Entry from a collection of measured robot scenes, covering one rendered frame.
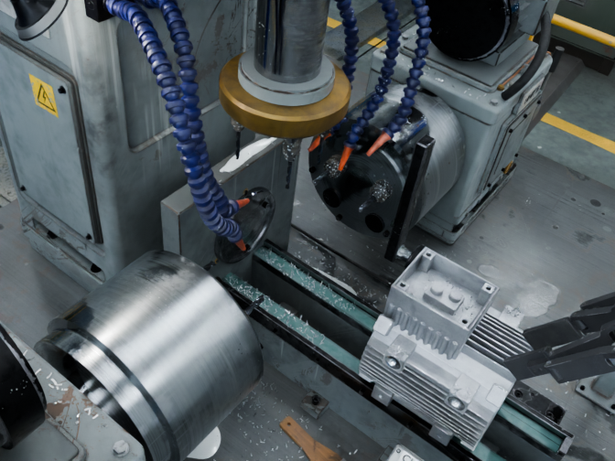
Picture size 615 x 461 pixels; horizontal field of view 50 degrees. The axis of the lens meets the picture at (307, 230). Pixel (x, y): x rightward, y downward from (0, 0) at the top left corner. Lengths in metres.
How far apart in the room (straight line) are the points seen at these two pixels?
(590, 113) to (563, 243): 2.20
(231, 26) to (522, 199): 0.89
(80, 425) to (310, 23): 0.53
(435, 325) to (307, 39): 0.41
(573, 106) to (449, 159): 2.58
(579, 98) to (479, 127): 2.58
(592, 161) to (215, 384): 2.78
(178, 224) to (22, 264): 0.50
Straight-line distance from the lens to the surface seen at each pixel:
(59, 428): 0.76
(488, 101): 1.30
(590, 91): 3.97
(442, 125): 1.23
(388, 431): 1.12
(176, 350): 0.82
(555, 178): 1.80
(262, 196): 1.12
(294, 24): 0.82
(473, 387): 0.93
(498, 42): 1.31
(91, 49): 0.90
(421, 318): 0.92
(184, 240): 1.02
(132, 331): 0.82
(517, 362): 0.83
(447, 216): 1.45
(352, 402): 1.13
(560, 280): 1.53
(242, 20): 1.12
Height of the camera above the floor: 1.82
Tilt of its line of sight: 45 degrees down
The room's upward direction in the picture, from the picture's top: 9 degrees clockwise
